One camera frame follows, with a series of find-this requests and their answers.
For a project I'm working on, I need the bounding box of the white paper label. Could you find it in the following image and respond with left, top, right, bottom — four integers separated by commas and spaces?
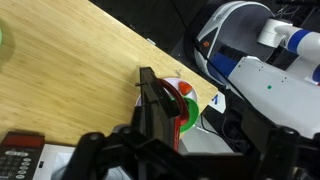
209, 92, 226, 113

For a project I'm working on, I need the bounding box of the bright green bowl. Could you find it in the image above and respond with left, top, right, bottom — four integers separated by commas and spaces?
174, 97, 199, 133

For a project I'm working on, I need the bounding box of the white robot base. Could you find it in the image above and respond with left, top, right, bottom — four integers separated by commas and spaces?
194, 0, 320, 138

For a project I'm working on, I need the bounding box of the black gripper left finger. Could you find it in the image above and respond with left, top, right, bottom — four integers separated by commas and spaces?
131, 67, 181, 147

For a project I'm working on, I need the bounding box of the white round plate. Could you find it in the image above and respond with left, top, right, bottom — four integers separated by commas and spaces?
134, 77, 198, 134

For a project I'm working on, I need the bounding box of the red black microwave oven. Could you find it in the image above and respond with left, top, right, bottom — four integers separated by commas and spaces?
0, 66, 191, 180

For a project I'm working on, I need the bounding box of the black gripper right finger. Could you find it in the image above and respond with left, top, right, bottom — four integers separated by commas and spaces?
241, 108, 276, 154

